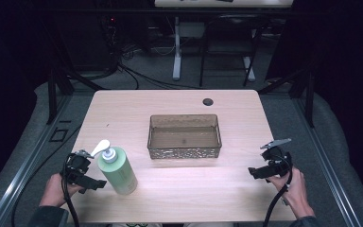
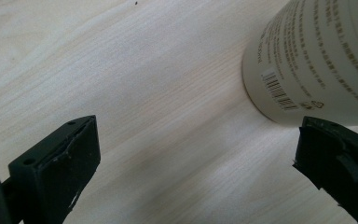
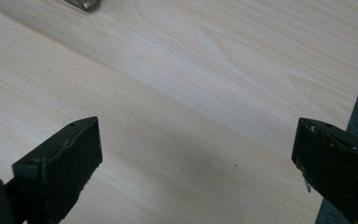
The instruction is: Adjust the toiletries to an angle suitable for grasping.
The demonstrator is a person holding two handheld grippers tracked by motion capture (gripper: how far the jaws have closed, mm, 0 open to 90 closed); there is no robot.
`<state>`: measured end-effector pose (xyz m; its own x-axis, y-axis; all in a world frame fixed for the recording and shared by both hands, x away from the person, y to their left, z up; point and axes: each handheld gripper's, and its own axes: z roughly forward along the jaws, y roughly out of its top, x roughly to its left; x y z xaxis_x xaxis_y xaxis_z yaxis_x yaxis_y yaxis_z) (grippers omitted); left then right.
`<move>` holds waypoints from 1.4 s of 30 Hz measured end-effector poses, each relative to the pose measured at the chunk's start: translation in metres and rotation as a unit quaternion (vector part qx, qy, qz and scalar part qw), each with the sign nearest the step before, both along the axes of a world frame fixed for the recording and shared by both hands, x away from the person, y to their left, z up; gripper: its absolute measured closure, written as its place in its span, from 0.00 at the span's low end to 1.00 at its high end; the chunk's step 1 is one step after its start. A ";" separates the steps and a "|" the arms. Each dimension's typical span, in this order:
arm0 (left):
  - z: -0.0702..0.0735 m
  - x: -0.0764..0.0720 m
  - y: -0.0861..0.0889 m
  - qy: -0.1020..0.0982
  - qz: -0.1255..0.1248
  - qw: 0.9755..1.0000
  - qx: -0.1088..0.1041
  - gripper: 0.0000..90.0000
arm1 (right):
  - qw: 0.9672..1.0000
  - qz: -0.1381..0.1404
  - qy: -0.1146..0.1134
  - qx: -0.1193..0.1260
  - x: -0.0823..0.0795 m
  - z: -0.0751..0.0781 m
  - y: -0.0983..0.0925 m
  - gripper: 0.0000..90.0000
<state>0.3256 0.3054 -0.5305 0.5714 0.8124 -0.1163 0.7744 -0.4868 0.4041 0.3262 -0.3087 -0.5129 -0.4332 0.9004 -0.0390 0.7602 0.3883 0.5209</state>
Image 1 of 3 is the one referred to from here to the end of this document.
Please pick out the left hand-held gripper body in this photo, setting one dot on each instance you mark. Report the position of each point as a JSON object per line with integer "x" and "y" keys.
{"x": 78, "y": 164}

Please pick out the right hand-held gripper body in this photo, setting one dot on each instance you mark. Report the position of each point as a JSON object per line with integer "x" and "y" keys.
{"x": 279, "y": 157}

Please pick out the green pump bottle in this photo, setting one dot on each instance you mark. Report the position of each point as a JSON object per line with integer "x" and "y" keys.
{"x": 119, "y": 171}

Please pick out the clear brown plastic bin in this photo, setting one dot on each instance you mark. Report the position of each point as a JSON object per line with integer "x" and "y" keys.
{"x": 184, "y": 137}

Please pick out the person's left hand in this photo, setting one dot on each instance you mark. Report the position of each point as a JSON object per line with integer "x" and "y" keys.
{"x": 55, "y": 190}

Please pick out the person's right hand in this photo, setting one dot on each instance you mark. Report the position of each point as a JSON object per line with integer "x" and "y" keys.
{"x": 296, "y": 192}

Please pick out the black metal stand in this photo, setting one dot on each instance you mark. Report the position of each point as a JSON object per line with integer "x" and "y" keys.
{"x": 53, "y": 94}
{"x": 308, "y": 94}

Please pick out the black table grommet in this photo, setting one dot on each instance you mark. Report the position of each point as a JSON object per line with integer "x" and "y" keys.
{"x": 208, "y": 101}

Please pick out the black chair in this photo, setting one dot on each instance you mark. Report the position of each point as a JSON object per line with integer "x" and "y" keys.
{"x": 233, "y": 34}

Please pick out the white desk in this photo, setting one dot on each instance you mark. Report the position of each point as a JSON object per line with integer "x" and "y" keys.
{"x": 178, "y": 47}

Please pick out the aluminium floor rail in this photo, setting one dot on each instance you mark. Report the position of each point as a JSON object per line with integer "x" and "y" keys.
{"x": 28, "y": 164}
{"x": 324, "y": 164}

